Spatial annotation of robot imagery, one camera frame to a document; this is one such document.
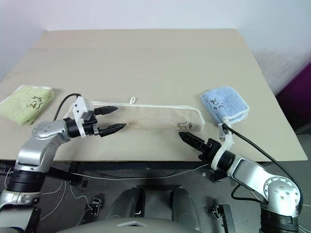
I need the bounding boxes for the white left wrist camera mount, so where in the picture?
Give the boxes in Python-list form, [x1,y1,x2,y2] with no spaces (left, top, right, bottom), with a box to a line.
[63,96,94,139]

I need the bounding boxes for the black metal floor bracket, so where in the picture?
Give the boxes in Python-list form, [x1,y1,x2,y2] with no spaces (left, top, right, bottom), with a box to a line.
[81,196,104,226]
[209,203,236,233]

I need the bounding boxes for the beige towel with white trim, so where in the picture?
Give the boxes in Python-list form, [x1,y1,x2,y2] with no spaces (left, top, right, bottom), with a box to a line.
[70,97,205,133]

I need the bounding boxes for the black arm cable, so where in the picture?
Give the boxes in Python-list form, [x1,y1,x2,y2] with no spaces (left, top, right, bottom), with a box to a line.
[222,123,304,214]
[53,93,82,121]

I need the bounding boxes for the grey robot torso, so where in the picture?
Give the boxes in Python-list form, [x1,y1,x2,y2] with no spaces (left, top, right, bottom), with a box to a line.
[57,215,203,233]

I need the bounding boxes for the green folded towel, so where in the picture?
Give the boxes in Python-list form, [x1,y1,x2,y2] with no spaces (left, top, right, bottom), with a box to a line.
[0,84,55,126]

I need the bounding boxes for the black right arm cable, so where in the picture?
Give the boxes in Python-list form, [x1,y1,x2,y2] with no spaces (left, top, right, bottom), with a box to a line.
[222,123,304,214]

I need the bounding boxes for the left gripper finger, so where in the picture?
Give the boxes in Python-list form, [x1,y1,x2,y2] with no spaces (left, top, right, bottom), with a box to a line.
[94,105,119,116]
[98,123,127,138]

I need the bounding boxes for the black table frame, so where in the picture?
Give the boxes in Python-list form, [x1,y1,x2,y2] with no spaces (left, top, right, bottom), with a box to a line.
[47,160,221,186]

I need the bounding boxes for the blue folded towel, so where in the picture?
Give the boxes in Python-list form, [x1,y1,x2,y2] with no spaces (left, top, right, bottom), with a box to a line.
[199,85,250,127]

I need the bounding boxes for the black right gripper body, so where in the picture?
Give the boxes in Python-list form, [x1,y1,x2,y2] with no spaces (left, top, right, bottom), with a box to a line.
[198,137,222,162]

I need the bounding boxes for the purple object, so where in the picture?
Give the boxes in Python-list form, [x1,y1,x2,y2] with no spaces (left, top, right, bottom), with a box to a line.
[276,65,311,133]

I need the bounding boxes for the dark rounded grey shape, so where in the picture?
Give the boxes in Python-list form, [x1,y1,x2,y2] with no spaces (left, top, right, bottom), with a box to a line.
[172,186,202,231]
[104,187,144,222]

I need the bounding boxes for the thin white string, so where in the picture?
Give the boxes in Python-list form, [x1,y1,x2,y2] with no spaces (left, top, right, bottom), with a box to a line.
[40,163,210,220]

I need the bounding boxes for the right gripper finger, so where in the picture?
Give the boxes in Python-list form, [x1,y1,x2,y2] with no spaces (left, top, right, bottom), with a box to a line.
[179,132,207,147]
[179,134,205,151]

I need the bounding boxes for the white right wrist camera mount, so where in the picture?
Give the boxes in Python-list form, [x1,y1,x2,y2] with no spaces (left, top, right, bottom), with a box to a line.
[210,122,234,170]

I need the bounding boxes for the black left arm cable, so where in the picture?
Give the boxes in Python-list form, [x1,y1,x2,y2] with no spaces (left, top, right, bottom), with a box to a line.
[53,93,82,121]

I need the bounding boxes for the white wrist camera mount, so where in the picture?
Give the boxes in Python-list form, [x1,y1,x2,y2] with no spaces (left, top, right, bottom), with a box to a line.
[63,96,94,139]
[210,122,234,170]

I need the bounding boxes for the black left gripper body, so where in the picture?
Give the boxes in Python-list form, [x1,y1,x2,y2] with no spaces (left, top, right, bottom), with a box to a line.
[82,110,101,136]

